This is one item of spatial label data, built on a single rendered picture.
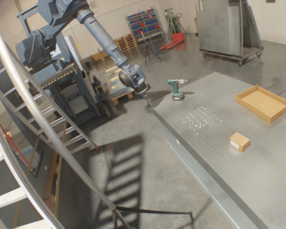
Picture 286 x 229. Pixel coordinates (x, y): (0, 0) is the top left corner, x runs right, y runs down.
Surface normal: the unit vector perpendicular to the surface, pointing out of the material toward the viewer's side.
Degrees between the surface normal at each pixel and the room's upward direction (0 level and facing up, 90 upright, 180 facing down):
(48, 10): 90
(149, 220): 0
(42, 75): 90
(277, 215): 0
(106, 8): 90
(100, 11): 90
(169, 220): 0
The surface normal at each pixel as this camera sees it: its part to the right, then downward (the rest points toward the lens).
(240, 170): -0.33, -0.80
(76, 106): 0.36, 0.38
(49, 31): -0.33, 0.57
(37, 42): 0.82, 0.02
